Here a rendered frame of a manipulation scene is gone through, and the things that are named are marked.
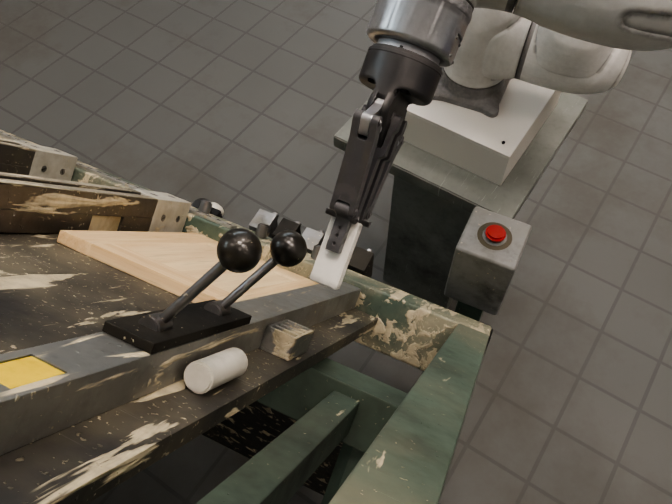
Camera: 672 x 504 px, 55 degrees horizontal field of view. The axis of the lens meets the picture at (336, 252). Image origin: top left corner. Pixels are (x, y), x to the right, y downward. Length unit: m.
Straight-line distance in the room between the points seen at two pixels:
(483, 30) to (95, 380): 1.20
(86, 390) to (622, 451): 1.90
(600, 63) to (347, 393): 0.93
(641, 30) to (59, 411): 0.56
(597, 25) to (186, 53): 2.72
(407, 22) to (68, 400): 0.42
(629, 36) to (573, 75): 0.88
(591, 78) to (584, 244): 1.13
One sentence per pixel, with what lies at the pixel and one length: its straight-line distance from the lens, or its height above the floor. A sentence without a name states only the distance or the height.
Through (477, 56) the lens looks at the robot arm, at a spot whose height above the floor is 1.01.
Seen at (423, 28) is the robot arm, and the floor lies 1.59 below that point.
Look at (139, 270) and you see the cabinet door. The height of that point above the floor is 1.21.
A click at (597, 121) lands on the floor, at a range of 3.03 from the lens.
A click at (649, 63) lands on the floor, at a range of 3.43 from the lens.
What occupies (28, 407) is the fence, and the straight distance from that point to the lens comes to 0.45.
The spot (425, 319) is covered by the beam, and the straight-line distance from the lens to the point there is 1.21.
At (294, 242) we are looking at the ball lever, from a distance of 0.65.
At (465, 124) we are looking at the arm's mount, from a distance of 1.61.
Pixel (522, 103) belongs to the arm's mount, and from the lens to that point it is 1.69.
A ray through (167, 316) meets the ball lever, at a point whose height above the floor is 1.46.
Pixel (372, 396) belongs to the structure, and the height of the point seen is 1.12.
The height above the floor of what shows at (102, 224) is 1.10.
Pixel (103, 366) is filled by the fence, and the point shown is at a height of 1.52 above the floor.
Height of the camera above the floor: 1.95
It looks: 55 degrees down
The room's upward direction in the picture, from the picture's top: straight up
